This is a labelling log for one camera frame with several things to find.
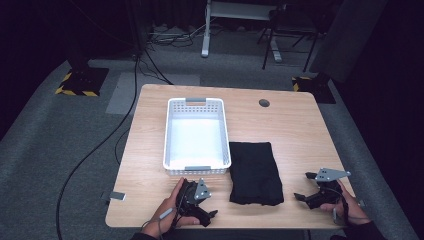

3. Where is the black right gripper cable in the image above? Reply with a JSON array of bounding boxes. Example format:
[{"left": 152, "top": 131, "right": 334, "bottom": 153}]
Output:
[{"left": 324, "top": 185, "right": 369, "bottom": 227}]

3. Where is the grey left gripper cable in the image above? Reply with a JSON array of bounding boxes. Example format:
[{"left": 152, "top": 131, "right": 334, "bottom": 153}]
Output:
[{"left": 141, "top": 207, "right": 175, "bottom": 236}]

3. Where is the grey leaning panel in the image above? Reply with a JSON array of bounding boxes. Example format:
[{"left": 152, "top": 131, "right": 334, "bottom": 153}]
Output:
[{"left": 309, "top": 0, "right": 390, "bottom": 84}]

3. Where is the white plastic basket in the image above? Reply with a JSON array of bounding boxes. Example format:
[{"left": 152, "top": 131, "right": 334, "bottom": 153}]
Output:
[{"left": 162, "top": 97, "right": 232, "bottom": 177}]

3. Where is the person's right hand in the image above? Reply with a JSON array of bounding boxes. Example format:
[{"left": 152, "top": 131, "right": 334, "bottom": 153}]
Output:
[{"left": 319, "top": 179, "right": 372, "bottom": 225}]

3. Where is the white desk frame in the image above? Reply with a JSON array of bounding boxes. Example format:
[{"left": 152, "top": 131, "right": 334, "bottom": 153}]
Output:
[{"left": 200, "top": 0, "right": 288, "bottom": 64}]

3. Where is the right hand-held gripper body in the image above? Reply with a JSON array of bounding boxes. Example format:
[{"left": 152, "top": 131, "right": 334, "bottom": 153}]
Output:
[{"left": 305, "top": 167, "right": 352, "bottom": 211}]

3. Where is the grey tag on table edge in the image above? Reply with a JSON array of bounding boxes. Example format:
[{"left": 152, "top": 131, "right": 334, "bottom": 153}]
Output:
[{"left": 101, "top": 190, "right": 127, "bottom": 203}]

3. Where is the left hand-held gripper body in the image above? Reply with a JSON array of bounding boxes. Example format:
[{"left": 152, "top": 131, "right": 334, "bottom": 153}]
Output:
[{"left": 175, "top": 177, "right": 213, "bottom": 225}]

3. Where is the bundle of floor cables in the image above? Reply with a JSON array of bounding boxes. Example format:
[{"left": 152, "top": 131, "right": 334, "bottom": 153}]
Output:
[{"left": 146, "top": 22, "right": 208, "bottom": 48}]

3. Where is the black cloth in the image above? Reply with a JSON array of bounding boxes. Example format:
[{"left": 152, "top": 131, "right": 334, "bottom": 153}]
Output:
[{"left": 228, "top": 141, "right": 285, "bottom": 207}]

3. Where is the long black floor cable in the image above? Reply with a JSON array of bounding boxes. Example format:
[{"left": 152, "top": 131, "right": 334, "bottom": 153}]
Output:
[{"left": 54, "top": 54, "right": 141, "bottom": 240}]

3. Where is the black chair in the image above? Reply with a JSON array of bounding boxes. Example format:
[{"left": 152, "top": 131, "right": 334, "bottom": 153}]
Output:
[{"left": 256, "top": 3, "right": 322, "bottom": 73}]

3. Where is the person's left hand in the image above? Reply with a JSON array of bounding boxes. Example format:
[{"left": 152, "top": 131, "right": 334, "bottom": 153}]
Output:
[{"left": 141, "top": 176, "right": 201, "bottom": 240}]

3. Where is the black stand with striped base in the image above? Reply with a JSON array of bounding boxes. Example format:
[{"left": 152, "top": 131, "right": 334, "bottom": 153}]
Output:
[
  {"left": 54, "top": 56, "right": 110, "bottom": 98},
  {"left": 291, "top": 71, "right": 337, "bottom": 105}
]

